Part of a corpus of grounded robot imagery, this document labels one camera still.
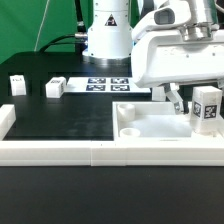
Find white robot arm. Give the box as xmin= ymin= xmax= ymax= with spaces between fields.
xmin=83 ymin=0 xmax=224 ymax=110

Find white square tabletop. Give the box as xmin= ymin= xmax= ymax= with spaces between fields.
xmin=112 ymin=102 xmax=224 ymax=142

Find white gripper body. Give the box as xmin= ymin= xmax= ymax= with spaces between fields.
xmin=131 ymin=32 xmax=224 ymax=88

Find black cables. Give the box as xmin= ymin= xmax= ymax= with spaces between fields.
xmin=39 ymin=0 xmax=90 ymax=54

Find white U-shaped fence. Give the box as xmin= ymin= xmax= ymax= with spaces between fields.
xmin=0 ymin=104 xmax=224 ymax=166

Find white cord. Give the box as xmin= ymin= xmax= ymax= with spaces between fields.
xmin=33 ymin=0 xmax=52 ymax=53

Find white marker sheet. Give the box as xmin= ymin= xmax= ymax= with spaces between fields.
xmin=65 ymin=77 xmax=150 ymax=93

